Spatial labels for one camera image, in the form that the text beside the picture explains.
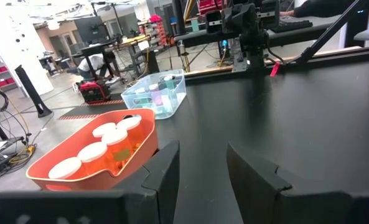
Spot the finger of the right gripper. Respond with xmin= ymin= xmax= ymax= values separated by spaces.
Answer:
xmin=204 ymin=10 xmax=223 ymax=34
xmin=259 ymin=0 xmax=281 ymax=29

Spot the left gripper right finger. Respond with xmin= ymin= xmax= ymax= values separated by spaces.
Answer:
xmin=226 ymin=142 xmax=293 ymax=224

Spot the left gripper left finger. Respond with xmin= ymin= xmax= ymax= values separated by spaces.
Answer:
xmin=113 ymin=140 xmax=181 ymax=224

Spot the orange pill bottle white cap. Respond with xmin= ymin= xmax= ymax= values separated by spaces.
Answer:
xmin=48 ymin=156 xmax=90 ymax=181
xmin=77 ymin=141 xmax=115 ymax=177
xmin=101 ymin=129 xmax=134 ymax=174
xmin=116 ymin=115 xmax=146 ymax=150
xmin=92 ymin=122 xmax=117 ymax=138

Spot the teal pill bottle white cap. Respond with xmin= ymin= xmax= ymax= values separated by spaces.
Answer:
xmin=164 ymin=74 xmax=176 ymax=93
xmin=134 ymin=87 xmax=151 ymax=108

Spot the pink pill bottle white cap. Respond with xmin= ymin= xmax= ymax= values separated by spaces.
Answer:
xmin=149 ymin=83 xmax=164 ymax=106

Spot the orange plastic bin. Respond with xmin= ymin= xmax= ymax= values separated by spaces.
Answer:
xmin=25 ymin=108 xmax=159 ymax=191

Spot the clear plastic bin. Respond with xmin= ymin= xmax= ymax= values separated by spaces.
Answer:
xmin=120 ymin=68 xmax=187 ymax=121

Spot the red storage crate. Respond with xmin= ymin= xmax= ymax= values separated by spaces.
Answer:
xmin=197 ymin=0 xmax=225 ymax=16

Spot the black keyboard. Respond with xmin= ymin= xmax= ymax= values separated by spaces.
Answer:
xmin=269 ymin=19 xmax=314 ymax=34

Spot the black pole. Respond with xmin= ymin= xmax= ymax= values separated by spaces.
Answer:
xmin=171 ymin=0 xmax=187 ymax=37

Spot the person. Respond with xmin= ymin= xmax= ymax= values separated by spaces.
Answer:
xmin=77 ymin=53 xmax=118 ymax=81
xmin=279 ymin=0 xmax=356 ymax=19

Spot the red small-parts rack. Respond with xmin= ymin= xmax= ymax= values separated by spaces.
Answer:
xmin=149 ymin=14 xmax=169 ymax=47

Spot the small red tag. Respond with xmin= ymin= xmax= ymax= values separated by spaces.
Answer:
xmin=269 ymin=61 xmax=281 ymax=77

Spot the black mat striped edge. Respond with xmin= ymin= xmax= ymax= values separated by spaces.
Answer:
xmin=58 ymin=99 xmax=126 ymax=121

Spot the red black portable machine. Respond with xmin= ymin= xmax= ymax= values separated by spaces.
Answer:
xmin=77 ymin=79 xmax=112 ymax=105

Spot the black computer monitor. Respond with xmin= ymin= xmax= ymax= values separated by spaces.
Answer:
xmin=74 ymin=16 xmax=109 ymax=45

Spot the black frame strut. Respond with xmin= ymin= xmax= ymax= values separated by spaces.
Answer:
xmin=296 ymin=0 xmax=369 ymax=65

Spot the yellow floor cable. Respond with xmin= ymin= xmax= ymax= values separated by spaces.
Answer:
xmin=0 ymin=71 xmax=37 ymax=166

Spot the black floor stand post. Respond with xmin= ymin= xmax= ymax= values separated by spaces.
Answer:
xmin=14 ymin=64 xmax=54 ymax=118

